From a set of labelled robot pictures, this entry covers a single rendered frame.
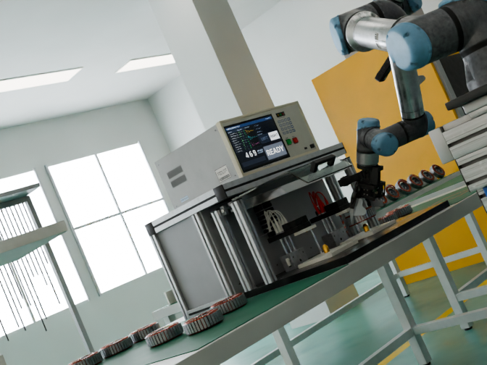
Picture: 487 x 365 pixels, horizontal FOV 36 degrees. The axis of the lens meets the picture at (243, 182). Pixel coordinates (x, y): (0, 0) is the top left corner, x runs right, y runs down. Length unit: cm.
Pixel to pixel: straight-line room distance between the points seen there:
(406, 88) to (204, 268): 88
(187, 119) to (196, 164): 785
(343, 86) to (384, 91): 40
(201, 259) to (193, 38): 446
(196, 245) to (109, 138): 785
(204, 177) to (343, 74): 398
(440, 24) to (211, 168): 103
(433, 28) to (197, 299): 128
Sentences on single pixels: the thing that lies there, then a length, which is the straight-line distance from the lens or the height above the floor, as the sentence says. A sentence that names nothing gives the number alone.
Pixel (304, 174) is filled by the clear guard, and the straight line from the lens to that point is 230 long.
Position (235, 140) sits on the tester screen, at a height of 124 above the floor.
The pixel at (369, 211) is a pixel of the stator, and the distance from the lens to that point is 261.
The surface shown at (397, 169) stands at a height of 93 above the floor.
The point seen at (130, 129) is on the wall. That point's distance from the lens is 1060.
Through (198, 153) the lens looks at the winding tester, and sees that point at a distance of 262.
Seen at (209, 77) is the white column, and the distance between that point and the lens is 678.
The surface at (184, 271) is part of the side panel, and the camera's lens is 264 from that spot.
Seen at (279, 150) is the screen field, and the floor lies 116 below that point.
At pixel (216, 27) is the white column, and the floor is 273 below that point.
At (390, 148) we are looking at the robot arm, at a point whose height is 100.
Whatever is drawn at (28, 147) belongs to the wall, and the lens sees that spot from 969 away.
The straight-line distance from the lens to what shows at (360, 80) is 641.
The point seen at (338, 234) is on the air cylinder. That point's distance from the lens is 272.
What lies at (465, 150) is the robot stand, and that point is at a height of 91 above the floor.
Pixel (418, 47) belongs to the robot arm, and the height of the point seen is 118.
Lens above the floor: 94
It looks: 4 degrees up
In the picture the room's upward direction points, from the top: 24 degrees counter-clockwise
